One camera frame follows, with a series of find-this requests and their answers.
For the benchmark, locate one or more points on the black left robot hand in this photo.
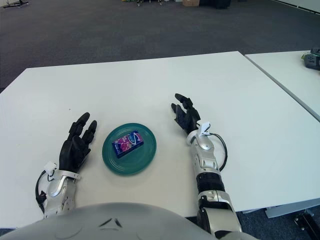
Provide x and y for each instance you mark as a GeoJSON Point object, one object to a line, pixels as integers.
{"type": "Point", "coordinates": [72, 152]}

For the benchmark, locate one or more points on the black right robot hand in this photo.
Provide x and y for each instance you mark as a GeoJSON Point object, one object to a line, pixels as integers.
{"type": "Point", "coordinates": [187, 120]}

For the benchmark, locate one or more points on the purple blue gum box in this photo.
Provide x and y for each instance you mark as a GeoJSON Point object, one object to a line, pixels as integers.
{"type": "Point", "coordinates": [127, 145]}

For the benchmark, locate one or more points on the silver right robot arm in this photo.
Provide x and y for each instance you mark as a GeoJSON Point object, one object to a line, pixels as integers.
{"type": "Point", "coordinates": [212, 175]}

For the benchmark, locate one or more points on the green round plate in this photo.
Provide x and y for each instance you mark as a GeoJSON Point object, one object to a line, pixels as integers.
{"type": "Point", "coordinates": [145, 155]}

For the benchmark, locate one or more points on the grey robot torso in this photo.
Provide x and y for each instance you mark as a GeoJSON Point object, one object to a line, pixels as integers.
{"type": "Point", "coordinates": [112, 220]}

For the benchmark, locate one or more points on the brown cardboard box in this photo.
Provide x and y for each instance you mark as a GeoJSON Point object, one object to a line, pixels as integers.
{"type": "Point", "coordinates": [190, 2]}

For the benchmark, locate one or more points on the black cabinet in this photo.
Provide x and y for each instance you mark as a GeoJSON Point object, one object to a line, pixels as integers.
{"type": "Point", "coordinates": [213, 3]}

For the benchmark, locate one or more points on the wheeled cart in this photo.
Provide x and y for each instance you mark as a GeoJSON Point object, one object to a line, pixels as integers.
{"type": "Point", "coordinates": [153, 1]}

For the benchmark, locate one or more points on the grey table foot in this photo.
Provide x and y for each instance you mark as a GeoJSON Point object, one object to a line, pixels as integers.
{"type": "Point", "coordinates": [275, 212]}

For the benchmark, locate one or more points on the grey green device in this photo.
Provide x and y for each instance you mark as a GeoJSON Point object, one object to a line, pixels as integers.
{"type": "Point", "coordinates": [311, 58]}

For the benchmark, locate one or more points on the black floor stand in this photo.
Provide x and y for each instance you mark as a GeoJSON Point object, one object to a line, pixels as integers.
{"type": "Point", "coordinates": [16, 4]}

